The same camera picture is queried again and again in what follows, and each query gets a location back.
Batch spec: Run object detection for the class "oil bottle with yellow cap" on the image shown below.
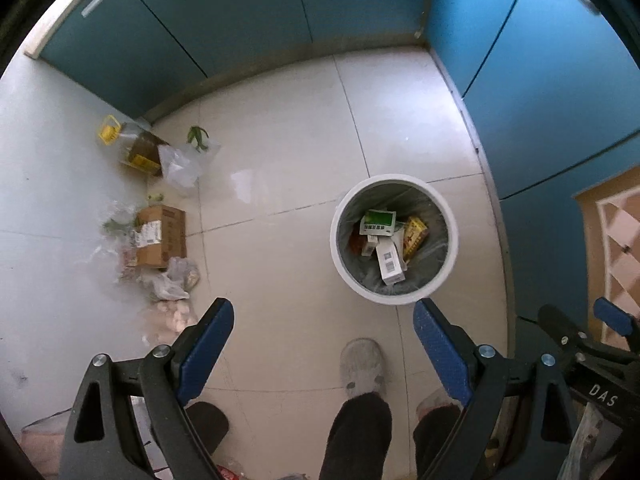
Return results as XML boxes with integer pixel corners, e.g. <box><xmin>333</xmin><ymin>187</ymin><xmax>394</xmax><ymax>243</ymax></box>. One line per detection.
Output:
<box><xmin>96</xmin><ymin>115</ymin><xmax>166</xmax><ymax>176</ymax></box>

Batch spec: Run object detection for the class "grey slipper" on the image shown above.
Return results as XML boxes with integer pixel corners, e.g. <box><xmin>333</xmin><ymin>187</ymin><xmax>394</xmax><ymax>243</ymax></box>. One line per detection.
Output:
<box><xmin>416</xmin><ymin>387</ymin><xmax>463</xmax><ymax>417</ymax></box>
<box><xmin>340</xmin><ymin>338</ymin><xmax>388</xmax><ymax>401</ymax></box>

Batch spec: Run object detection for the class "person's leg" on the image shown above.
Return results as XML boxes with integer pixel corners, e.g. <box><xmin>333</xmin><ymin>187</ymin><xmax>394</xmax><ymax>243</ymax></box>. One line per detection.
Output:
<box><xmin>320</xmin><ymin>392</ymin><xmax>393</xmax><ymax>480</ymax></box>
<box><xmin>412</xmin><ymin>405</ymin><xmax>463</xmax><ymax>480</ymax></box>

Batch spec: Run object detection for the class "person's left leg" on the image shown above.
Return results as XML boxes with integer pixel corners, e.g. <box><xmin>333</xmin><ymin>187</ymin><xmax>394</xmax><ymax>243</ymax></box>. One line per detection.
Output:
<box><xmin>320</xmin><ymin>392</ymin><xmax>393</xmax><ymax>480</ymax></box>

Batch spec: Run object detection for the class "white trash bin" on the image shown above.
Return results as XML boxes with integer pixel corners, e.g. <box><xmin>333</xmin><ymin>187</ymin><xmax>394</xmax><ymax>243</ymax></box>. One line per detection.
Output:
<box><xmin>330</xmin><ymin>174</ymin><xmax>459</xmax><ymax>306</ymax></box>

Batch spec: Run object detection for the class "crumpled plastic bag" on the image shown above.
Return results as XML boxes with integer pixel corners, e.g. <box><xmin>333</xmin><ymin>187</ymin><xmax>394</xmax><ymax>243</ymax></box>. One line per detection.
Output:
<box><xmin>149</xmin><ymin>256</ymin><xmax>202</xmax><ymax>302</ymax></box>

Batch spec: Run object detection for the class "plastic bag with greens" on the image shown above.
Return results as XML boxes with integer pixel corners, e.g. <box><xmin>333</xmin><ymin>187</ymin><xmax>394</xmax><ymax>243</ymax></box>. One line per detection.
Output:
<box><xmin>97</xmin><ymin>192</ymin><xmax>146</xmax><ymax>273</ymax></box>

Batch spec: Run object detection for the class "checkered tablecloth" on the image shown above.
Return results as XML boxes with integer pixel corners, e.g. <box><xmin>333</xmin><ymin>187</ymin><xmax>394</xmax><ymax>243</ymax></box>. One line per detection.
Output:
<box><xmin>574</xmin><ymin>166</ymin><xmax>640</xmax><ymax>353</ymax></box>

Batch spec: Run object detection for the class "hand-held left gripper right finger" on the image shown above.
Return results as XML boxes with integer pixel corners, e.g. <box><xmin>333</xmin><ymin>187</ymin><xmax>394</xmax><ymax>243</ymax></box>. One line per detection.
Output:
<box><xmin>412</xmin><ymin>298</ymin><xmax>581</xmax><ymax>480</ymax></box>

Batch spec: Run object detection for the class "person's right leg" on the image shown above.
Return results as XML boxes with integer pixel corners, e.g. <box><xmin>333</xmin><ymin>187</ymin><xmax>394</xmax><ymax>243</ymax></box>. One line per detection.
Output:
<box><xmin>412</xmin><ymin>405</ymin><xmax>463</xmax><ymax>480</ymax></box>

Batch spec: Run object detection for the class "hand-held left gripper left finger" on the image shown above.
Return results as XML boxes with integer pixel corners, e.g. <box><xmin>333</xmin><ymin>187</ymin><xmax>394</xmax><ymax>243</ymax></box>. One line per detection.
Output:
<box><xmin>59</xmin><ymin>297</ymin><xmax>236</xmax><ymax>480</ymax></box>

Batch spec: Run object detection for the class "green vegetable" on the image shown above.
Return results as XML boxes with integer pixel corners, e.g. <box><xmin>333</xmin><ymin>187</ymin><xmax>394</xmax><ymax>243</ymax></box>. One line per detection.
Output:
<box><xmin>186</xmin><ymin>126</ymin><xmax>211</xmax><ymax>153</ymax></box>

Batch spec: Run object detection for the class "yellow snack packet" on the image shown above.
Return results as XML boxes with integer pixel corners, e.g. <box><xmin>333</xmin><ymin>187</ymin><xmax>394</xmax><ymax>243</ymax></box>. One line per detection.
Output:
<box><xmin>400</xmin><ymin>216</ymin><xmax>430</xmax><ymax>263</ymax></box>

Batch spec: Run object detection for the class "blue base cabinet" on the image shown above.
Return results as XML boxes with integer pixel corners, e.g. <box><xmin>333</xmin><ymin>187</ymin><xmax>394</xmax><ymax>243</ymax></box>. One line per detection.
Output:
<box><xmin>39</xmin><ymin>0</ymin><xmax>432</xmax><ymax>122</ymax></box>
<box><xmin>425</xmin><ymin>0</ymin><xmax>640</xmax><ymax>323</ymax></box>

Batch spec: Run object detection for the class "cardboard box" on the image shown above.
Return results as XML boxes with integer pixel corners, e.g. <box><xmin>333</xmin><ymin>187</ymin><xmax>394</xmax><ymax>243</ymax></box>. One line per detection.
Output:
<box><xmin>135</xmin><ymin>205</ymin><xmax>187</xmax><ymax>269</ymax></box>

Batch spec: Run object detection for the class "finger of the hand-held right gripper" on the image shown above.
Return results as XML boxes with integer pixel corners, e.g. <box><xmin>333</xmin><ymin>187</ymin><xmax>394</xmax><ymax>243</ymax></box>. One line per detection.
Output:
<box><xmin>537</xmin><ymin>304</ymin><xmax>603</xmax><ymax>361</ymax></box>
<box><xmin>593</xmin><ymin>297</ymin><xmax>640</xmax><ymax>357</ymax></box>

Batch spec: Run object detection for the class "grey bin liner bag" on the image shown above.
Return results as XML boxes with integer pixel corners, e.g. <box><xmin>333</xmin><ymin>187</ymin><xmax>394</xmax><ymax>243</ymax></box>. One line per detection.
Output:
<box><xmin>337</xmin><ymin>182</ymin><xmax>449</xmax><ymax>293</ymax></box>

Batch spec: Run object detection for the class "clear plastic bag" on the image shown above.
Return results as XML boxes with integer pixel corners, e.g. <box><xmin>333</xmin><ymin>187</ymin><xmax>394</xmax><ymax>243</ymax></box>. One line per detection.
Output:
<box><xmin>159</xmin><ymin>141</ymin><xmax>222</xmax><ymax>196</ymax></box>

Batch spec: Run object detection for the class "long white box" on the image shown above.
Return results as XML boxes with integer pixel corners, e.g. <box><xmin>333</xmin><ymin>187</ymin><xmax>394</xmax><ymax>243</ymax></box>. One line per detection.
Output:
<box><xmin>375</xmin><ymin>237</ymin><xmax>408</xmax><ymax>285</ymax></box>

